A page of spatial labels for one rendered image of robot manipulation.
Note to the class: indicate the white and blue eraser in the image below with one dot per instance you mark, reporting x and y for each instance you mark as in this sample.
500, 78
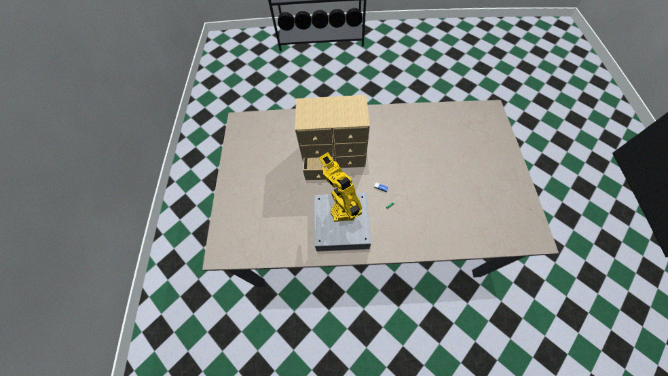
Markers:
381, 187

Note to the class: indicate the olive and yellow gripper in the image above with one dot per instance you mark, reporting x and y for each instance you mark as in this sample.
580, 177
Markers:
327, 162

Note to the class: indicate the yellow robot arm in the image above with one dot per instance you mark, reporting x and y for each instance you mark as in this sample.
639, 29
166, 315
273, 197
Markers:
346, 201

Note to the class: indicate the brown wooden chest of drawers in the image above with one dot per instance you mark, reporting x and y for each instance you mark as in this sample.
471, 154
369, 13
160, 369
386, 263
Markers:
330, 113

